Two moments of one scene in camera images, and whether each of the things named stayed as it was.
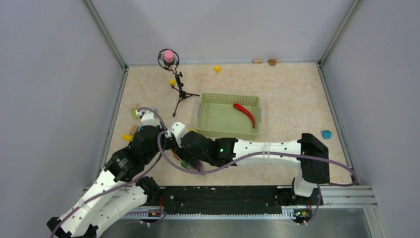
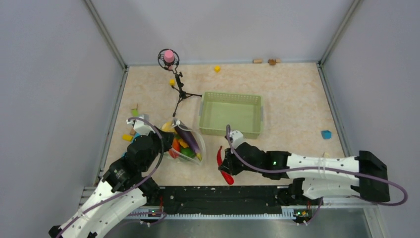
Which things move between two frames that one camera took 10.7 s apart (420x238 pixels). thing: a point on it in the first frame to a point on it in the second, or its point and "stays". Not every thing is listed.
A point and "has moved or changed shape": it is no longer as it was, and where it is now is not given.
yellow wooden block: [126, 137] stays
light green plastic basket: [217, 117] stays
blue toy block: [326, 134] stays
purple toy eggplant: [198, 165] has moved or changed shape
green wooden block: [133, 113] stays
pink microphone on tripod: [169, 59] stays
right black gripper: [182, 150] to [228, 164]
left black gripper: [162, 129] stays
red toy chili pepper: [242, 109] to [228, 177]
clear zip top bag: [186, 165] has moved or changed shape
